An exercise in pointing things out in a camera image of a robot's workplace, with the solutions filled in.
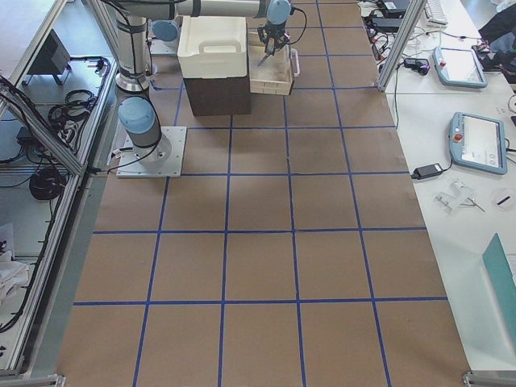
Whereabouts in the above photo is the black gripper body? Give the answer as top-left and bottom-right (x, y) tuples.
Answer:
(257, 23), (290, 49)

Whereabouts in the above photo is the white drawer handle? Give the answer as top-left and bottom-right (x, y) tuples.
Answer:
(290, 48), (301, 77)

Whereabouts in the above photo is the light wooden drawer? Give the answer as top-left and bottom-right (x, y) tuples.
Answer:
(248, 45), (294, 96)

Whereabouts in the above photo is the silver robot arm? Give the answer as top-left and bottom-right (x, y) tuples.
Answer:
(108, 1), (293, 94)
(118, 97), (172, 171)

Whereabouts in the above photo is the white plastic tray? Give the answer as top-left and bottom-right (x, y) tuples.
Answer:
(177, 16), (248, 79)

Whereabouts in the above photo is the dark brown wooden cabinet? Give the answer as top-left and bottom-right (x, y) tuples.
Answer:
(184, 75), (251, 116)

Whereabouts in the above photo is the white keyboard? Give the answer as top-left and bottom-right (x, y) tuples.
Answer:
(424, 0), (448, 27)

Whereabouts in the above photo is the upper teach pendant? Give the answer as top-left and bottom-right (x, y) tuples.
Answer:
(432, 47), (488, 89)

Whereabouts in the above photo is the teach pendant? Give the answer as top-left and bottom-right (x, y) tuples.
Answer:
(432, 47), (488, 89)
(449, 112), (507, 175)

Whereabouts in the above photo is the black power adapter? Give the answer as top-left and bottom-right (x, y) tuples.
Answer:
(410, 163), (443, 180)

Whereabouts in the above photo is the lower teach pendant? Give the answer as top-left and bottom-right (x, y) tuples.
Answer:
(449, 112), (507, 175)

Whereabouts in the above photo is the teal laptop lid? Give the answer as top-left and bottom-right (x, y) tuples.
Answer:
(482, 234), (515, 321)

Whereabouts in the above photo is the aluminium frame post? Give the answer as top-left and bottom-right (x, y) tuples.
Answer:
(377, 0), (426, 92)

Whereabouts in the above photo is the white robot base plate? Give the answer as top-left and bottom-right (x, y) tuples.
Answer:
(115, 126), (187, 178)

